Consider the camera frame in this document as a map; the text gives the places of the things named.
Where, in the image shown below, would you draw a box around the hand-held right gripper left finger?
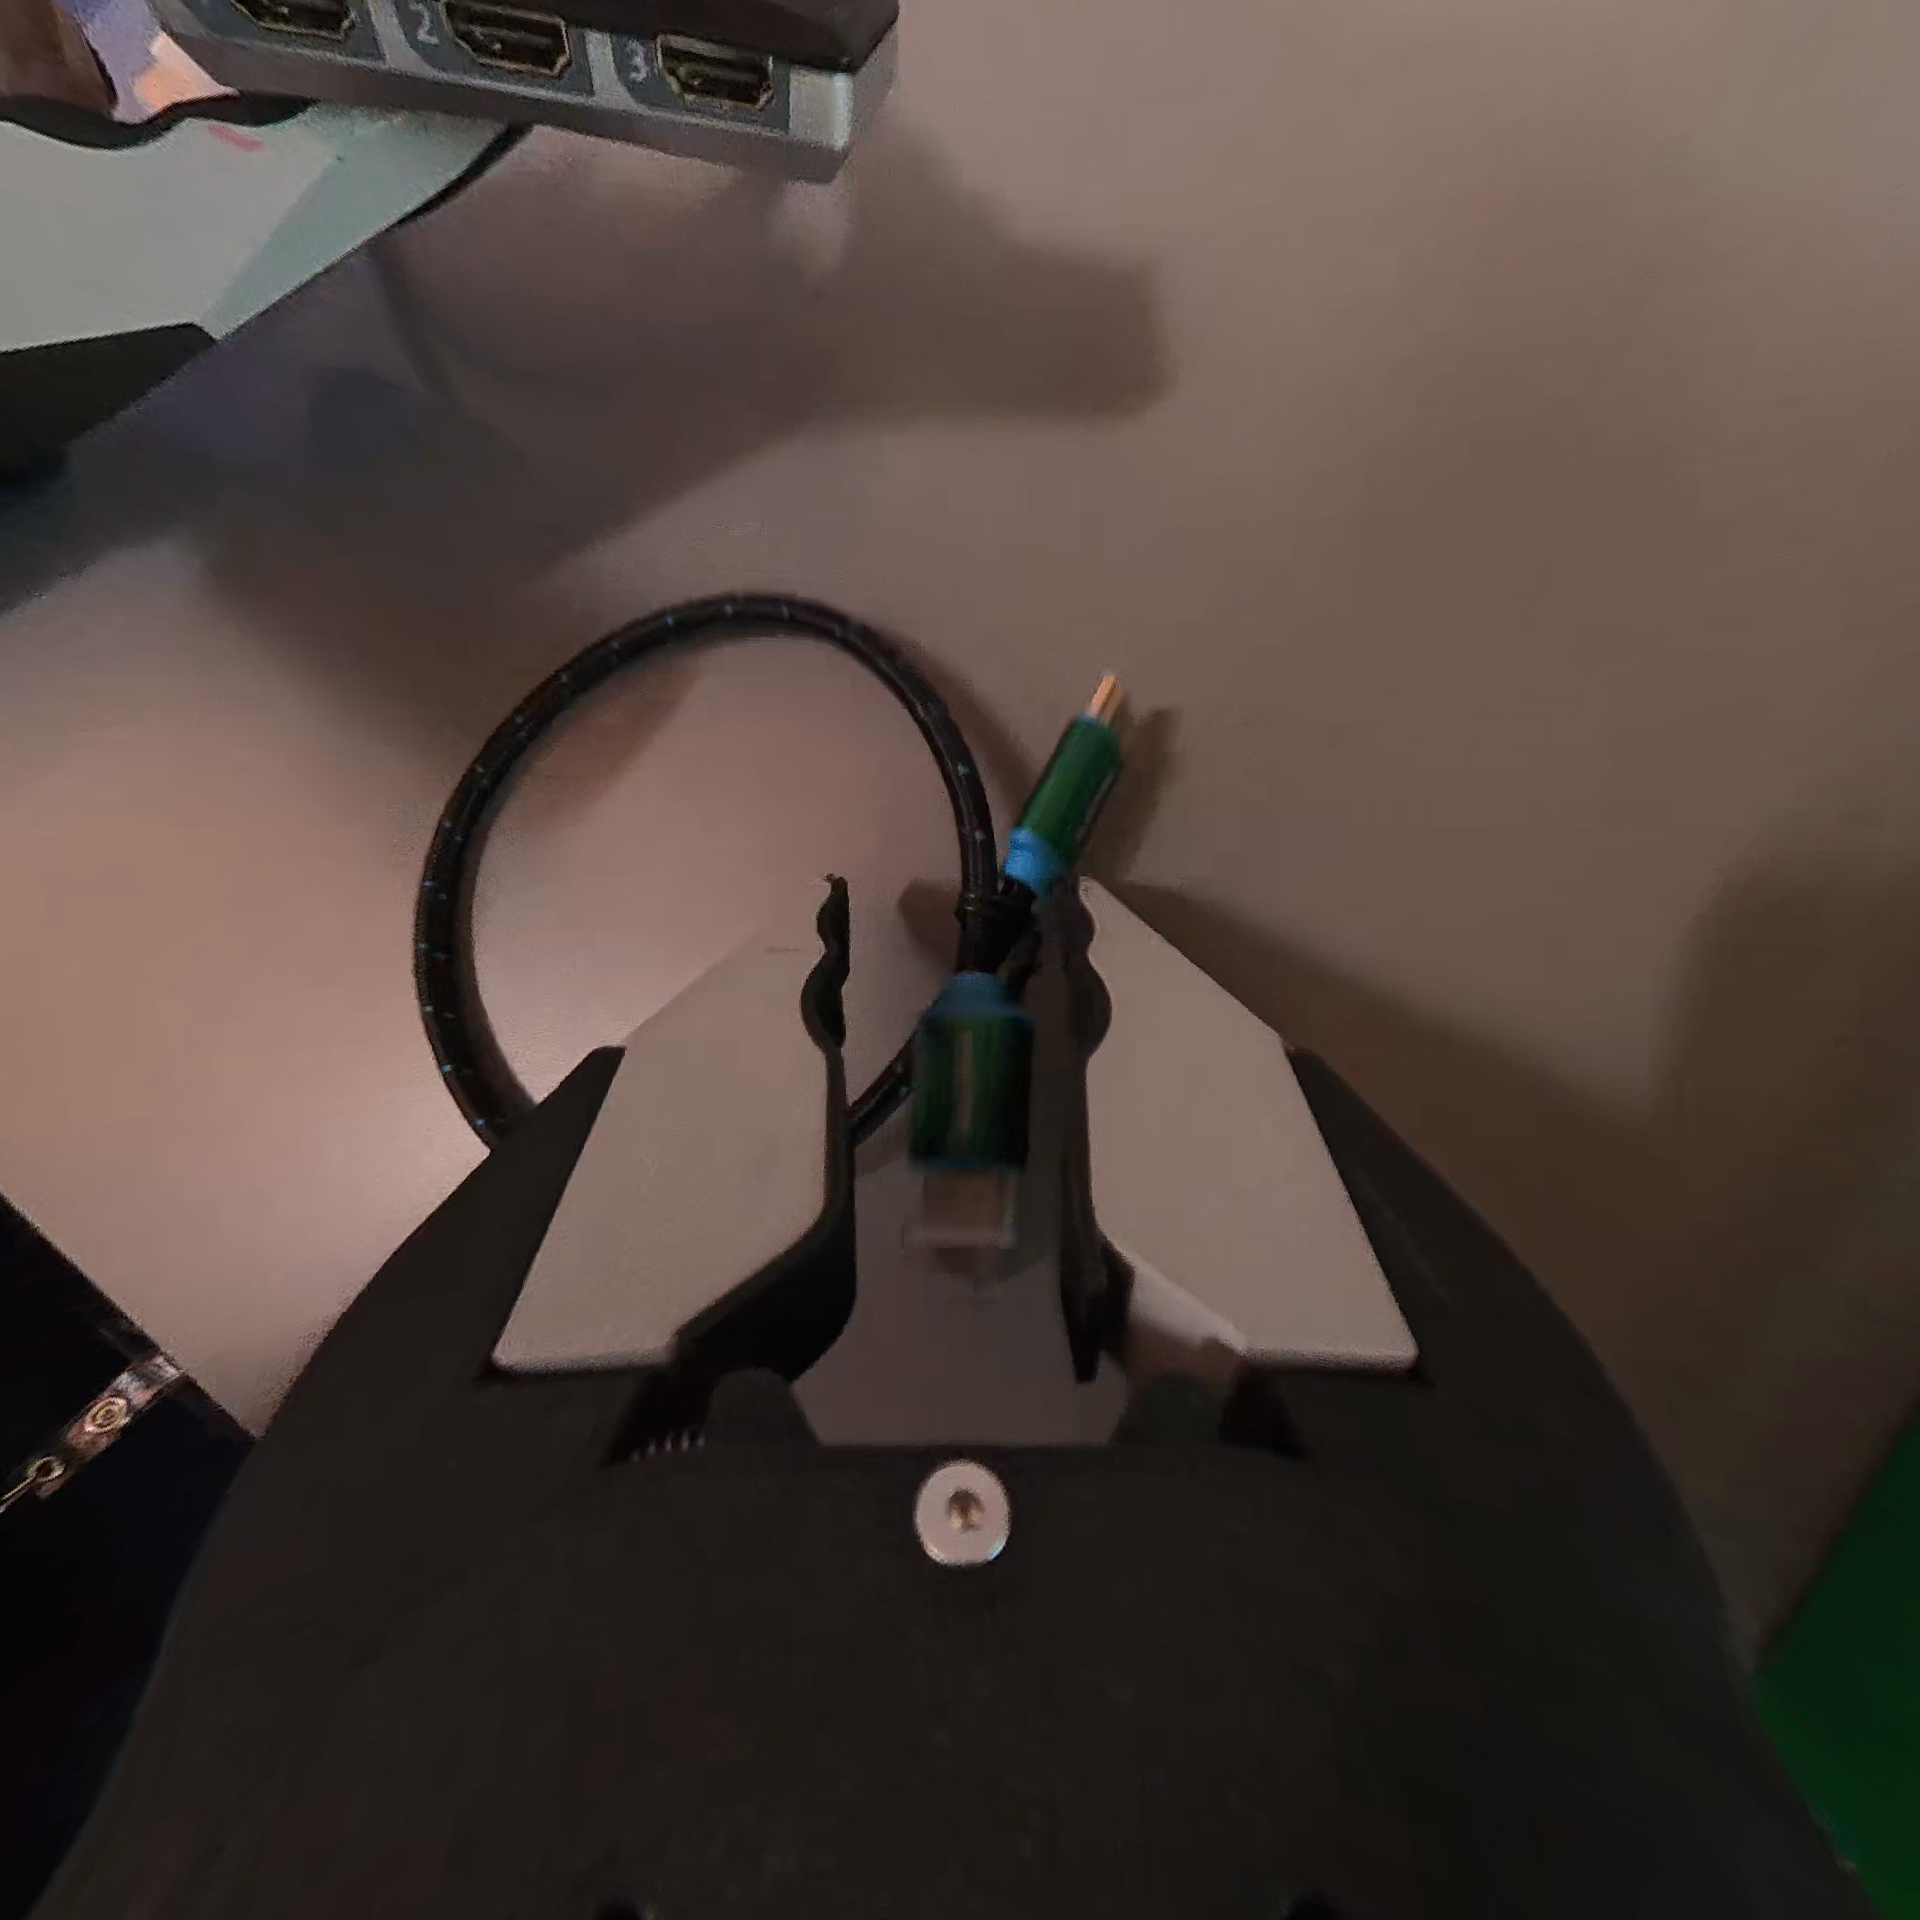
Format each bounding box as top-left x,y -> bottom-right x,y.
485,874 -> 864,1420

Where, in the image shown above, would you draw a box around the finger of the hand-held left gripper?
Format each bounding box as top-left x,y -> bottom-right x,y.
0,101 -> 516,358

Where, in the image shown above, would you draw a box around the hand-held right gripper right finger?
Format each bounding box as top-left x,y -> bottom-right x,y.
1049,878 -> 1424,1420

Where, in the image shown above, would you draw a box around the black braided cable green plugs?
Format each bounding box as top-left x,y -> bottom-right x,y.
416,588 -> 1133,1280

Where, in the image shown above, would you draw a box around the brushed metal hub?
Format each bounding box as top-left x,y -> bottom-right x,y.
150,0 -> 901,186

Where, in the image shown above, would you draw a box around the green storage bin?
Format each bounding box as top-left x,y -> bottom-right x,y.
1754,1416 -> 1920,1896

